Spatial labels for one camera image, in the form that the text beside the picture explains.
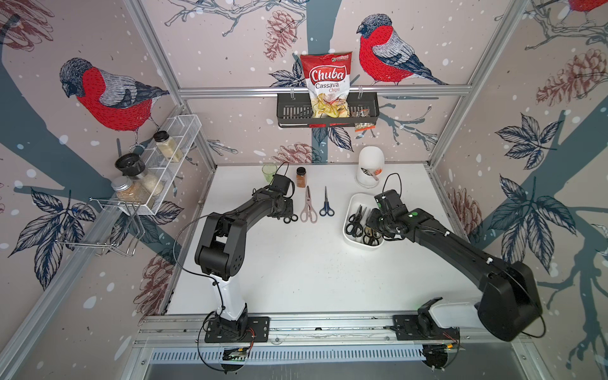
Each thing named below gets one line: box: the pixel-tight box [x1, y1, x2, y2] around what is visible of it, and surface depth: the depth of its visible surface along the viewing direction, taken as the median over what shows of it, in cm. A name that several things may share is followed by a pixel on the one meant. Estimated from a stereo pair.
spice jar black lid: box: [152, 130, 183, 164], surface depth 76 cm
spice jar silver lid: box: [110, 175, 150, 204], surface depth 62 cm
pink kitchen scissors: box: [300, 185, 318, 225], surface depth 105 cm
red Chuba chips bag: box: [300, 51, 354, 119], surface depth 85 cm
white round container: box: [356, 145, 385, 190], surface depth 106 cm
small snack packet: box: [350, 108, 377, 133], surface depth 92 cm
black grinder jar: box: [114, 152, 164, 196], surface depth 65 cm
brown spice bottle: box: [296, 166, 307, 188], surface depth 109 cm
